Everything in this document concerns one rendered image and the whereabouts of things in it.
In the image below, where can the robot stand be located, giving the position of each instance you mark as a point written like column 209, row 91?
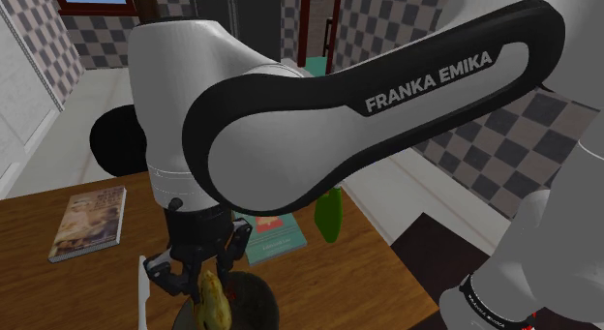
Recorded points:
column 434, row 258

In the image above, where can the wooden table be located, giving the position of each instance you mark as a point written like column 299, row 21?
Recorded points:
column 330, row 282

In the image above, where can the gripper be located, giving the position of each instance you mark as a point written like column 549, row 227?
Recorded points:
column 198, row 232

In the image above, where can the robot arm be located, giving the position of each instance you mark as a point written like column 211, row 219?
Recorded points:
column 292, row 140

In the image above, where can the teal book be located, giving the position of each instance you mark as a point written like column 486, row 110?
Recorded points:
column 276, row 239

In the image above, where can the dark round bowl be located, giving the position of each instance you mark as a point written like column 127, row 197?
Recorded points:
column 255, row 300

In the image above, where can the yellow brown pear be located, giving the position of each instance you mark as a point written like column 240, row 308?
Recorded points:
column 213, row 305

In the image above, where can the tan paperback book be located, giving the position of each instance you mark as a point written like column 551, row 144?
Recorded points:
column 89, row 223

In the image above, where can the white knife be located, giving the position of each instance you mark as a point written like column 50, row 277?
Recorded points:
column 143, row 296

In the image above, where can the dark door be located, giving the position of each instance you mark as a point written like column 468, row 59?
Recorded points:
column 245, row 22

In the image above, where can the green pepper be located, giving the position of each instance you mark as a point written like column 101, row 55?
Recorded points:
column 329, row 218

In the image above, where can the red framed doorway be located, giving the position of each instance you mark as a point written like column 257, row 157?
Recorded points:
column 321, row 22

